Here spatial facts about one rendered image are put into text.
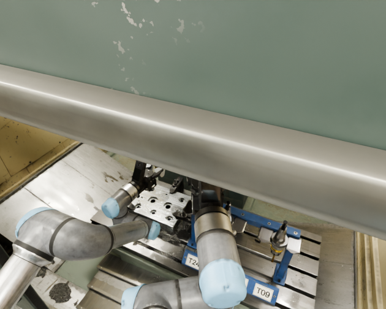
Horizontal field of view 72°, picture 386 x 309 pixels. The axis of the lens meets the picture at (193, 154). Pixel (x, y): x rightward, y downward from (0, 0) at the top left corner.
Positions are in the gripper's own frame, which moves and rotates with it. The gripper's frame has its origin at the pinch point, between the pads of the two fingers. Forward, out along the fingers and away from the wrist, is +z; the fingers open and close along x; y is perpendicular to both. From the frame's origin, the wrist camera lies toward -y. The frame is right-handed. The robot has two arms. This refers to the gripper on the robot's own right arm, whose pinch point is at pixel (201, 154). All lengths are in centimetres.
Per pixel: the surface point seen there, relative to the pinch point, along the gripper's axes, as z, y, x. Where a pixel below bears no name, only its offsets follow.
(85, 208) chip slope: 74, 100, -71
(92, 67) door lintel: -34, -36, -13
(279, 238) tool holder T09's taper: 3, 44, 31
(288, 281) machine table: 3, 79, 42
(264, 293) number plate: -3, 75, 29
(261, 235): 7, 47, 26
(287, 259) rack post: 4, 63, 39
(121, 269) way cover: 24, 95, -39
